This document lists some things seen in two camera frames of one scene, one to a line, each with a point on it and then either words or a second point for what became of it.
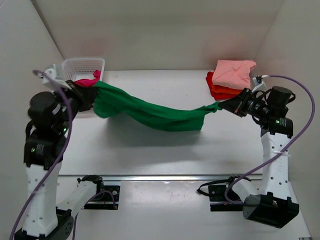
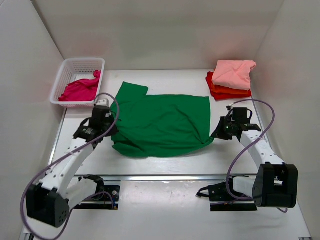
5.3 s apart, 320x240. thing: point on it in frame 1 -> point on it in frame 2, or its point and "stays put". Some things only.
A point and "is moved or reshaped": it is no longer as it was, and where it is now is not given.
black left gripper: (81, 95) -> (110, 125)
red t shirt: (217, 95) stays put
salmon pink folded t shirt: (233, 73) stays put
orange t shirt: (225, 89) stays put
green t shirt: (111, 101) is moved or reshaped
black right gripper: (237, 105) -> (218, 133)
